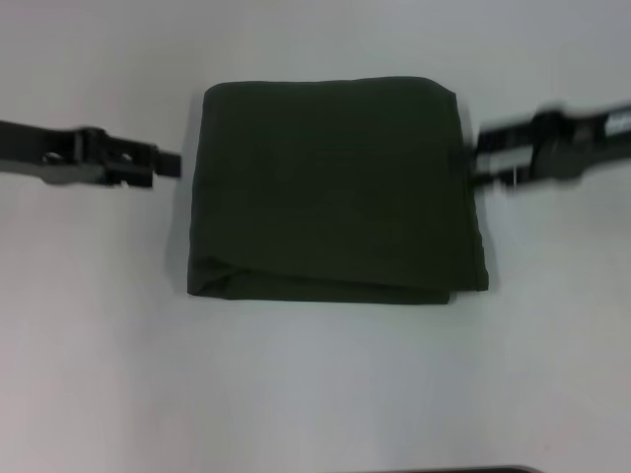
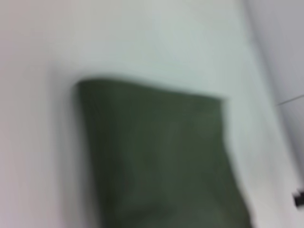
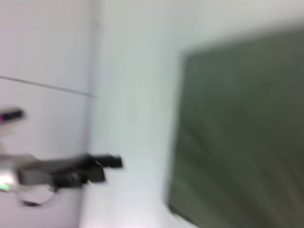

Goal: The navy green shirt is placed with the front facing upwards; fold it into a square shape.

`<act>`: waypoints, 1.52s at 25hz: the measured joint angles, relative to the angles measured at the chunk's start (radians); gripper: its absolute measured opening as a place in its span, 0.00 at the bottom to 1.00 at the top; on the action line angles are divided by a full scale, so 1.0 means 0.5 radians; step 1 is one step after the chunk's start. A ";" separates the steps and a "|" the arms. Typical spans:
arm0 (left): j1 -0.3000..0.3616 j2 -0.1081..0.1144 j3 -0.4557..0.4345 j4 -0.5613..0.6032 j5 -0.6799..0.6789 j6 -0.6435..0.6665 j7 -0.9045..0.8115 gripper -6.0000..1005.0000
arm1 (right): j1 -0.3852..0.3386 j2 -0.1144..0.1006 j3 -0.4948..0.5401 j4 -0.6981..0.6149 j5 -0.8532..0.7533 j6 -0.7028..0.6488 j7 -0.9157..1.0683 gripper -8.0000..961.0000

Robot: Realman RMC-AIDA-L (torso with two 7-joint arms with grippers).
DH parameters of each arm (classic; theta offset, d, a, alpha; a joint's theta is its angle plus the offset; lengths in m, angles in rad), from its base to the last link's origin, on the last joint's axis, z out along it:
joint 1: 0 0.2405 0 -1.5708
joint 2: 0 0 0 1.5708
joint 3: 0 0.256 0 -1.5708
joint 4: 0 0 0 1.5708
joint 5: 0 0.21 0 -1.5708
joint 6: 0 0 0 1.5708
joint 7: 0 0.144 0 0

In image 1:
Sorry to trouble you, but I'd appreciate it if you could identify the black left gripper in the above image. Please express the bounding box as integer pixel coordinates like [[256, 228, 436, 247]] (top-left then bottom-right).
[[0, 118, 183, 190]]

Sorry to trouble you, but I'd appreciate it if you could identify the dark green FREE t-shirt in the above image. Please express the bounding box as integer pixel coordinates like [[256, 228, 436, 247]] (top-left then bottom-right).
[[185, 75, 491, 304]]

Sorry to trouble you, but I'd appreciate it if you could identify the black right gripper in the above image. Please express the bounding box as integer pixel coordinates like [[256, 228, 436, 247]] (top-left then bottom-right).
[[470, 100, 631, 192]]

